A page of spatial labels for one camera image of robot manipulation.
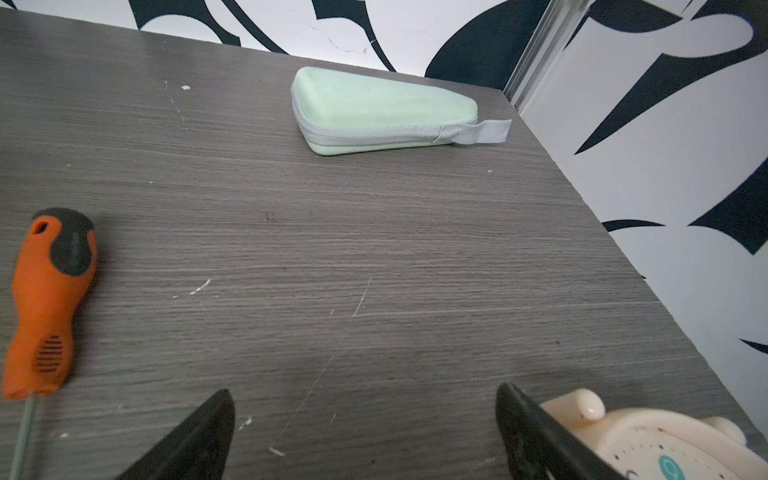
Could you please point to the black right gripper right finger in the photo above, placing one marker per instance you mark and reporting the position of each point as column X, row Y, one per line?
column 538, row 447

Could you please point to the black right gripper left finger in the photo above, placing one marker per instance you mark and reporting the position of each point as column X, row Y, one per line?
column 196, row 449

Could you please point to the orange black handled screwdriver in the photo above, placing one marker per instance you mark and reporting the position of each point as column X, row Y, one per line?
column 55, row 268

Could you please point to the cream alarm clock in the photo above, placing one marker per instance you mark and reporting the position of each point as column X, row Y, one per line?
column 645, row 443

